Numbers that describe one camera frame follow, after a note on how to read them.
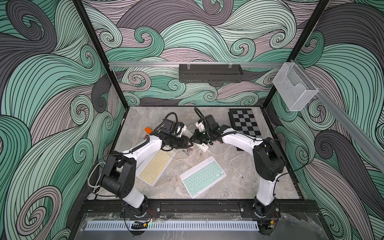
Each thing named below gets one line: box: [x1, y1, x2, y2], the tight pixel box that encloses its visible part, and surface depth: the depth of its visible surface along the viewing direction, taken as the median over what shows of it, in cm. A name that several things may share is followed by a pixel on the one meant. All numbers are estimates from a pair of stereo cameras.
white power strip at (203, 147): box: [192, 142, 209, 153], surface depth 96 cm
